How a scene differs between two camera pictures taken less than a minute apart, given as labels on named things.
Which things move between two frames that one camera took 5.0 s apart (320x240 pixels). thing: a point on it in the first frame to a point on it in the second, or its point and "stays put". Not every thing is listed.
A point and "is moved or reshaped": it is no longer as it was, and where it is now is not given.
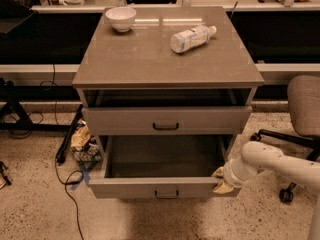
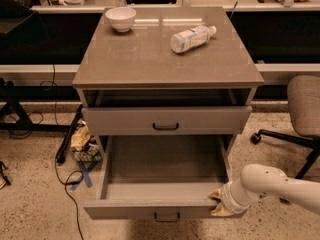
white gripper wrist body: [229, 175] to [226, 199]
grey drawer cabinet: [166, 73] stays put
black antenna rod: [233, 10] stays put
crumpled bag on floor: [84, 146] stays put
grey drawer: [158, 166] is moved or reshaped
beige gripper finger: [219, 172] to [218, 192]
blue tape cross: [85, 170] stays put
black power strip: [60, 155] stays put
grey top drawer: [167, 120] stays put
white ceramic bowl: [121, 17] stays put
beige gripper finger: [223, 188] to [221, 211]
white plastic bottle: [191, 38] stays put
